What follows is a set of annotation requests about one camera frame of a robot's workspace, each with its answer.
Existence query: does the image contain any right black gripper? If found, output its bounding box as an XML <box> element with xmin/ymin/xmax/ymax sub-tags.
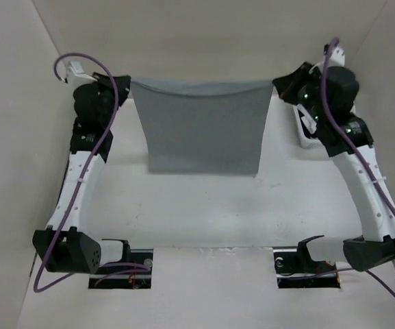
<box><xmin>274</xmin><ymin>62</ymin><xmax>329</xmax><ymax>124</ymax></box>

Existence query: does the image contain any grey tank top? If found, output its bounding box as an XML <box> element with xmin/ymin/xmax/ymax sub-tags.
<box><xmin>131</xmin><ymin>77</ymin><xmax>273</xmax><ymax>176</ymax></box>

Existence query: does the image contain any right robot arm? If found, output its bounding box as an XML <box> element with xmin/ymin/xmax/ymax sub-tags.
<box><xmin>272</xmin><ymin>62</ymin><xmax>395</xmax><ymax>271</ymax></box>

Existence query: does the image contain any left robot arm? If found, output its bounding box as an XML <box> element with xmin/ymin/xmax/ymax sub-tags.
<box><xmin>32</xmin><ymin>73</ymin><xmax>132</xmax><ymax>274</ymax></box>

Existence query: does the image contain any white plastic basket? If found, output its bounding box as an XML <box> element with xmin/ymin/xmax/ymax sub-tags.
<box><xmin>293</xmin><ymin>104</ymin><xmax>324</xmax><ymax>149</ymax></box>

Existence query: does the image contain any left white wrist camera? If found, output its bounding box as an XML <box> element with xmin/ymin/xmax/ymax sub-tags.
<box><xmin>64</xmin><ymin>61</ymin><xmax>95</xmax><ymax>89</ymax></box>

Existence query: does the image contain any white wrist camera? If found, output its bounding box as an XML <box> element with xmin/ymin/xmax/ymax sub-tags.
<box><xmin>64</xmin><ymin>61</ymin><xmax>95</xmax><ymax>89</ymax></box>
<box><xmin>319</xmin><ymin>44</ymin><xmax>345</xmax><ymax>66</ymax></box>

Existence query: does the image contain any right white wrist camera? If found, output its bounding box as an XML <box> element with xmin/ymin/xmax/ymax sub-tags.
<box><xmin>319</xmin><ymin>44</ymin><xmax>345</xmax><ymax>66</ymax></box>

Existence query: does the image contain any metal table edge rail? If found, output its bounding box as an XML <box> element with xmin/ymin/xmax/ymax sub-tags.
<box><xmin>44</xmin><ymin>164</ymin><xmax>71</xmax><ymax>247</ymax></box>

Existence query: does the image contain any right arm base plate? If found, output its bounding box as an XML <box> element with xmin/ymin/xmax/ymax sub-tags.
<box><xmin>273</xmin><ymin>248</ymin><xmax>340</xmax><ymax>289</ymax></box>

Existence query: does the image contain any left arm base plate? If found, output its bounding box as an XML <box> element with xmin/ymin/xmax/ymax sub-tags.
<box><xmin>88</xmin><ymin>249</ymin><xmax>154</xmax><ymax>290</ymax></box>

